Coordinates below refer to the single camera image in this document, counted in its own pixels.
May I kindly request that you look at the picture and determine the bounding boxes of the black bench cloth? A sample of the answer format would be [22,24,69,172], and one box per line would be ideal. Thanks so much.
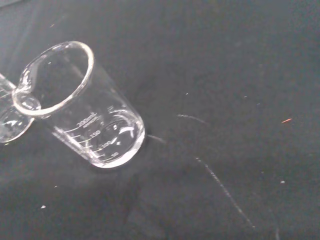
[0,0,320,240]

